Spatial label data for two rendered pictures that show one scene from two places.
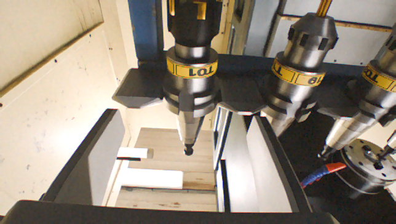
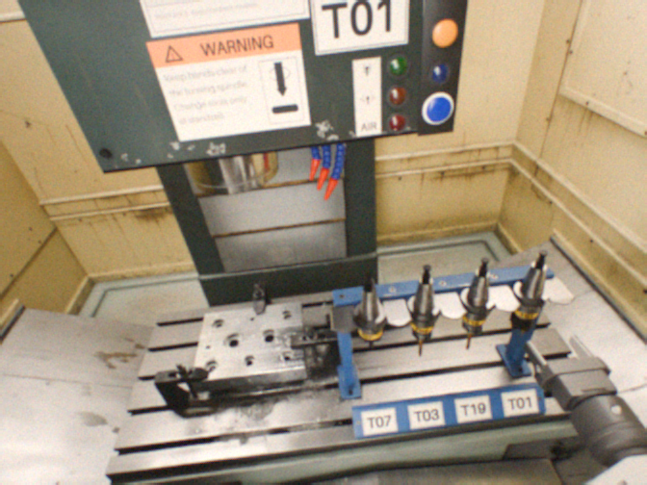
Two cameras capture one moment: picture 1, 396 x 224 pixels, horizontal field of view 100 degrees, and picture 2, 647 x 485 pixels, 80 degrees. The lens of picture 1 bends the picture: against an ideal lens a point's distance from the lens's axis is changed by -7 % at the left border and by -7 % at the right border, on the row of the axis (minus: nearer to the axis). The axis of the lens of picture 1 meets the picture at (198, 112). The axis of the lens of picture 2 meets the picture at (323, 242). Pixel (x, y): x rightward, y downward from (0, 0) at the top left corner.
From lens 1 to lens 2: 0.90 m
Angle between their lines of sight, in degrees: 79
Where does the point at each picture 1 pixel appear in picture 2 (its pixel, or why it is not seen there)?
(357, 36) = not seen: hidden behind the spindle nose
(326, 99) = (455, 309)
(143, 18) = not seen: hidden behind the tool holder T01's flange
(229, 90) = (509, 300)
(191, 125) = (537, 289)
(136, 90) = (560, 296)
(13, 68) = not seen: outside the picture
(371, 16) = (235, 199)
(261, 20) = (358, 160)
